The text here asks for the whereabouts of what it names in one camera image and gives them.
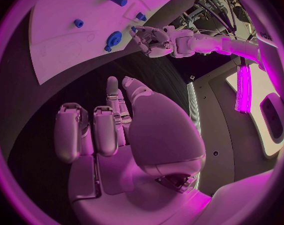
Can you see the white task board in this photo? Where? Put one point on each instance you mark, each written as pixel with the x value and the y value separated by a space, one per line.
pixel 69 46

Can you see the blue short peg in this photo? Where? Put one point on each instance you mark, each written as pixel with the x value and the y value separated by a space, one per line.
pixel 78 23

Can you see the blue small part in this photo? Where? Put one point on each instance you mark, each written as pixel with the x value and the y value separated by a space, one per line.
pixel 133 28

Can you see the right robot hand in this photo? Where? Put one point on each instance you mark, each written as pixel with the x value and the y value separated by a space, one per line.
pixel 160 131

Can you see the blue plug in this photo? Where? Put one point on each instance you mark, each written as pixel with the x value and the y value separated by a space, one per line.
pixel 140 16

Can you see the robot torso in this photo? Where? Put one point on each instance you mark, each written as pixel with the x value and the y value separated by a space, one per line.
pixel 226 135

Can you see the blue gear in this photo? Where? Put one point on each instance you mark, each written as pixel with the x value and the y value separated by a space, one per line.
pixel 114 38

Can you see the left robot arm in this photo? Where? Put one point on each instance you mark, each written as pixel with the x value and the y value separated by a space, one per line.
pixel 209 43

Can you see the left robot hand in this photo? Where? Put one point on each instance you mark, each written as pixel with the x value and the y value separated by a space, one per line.
pixel 155 41

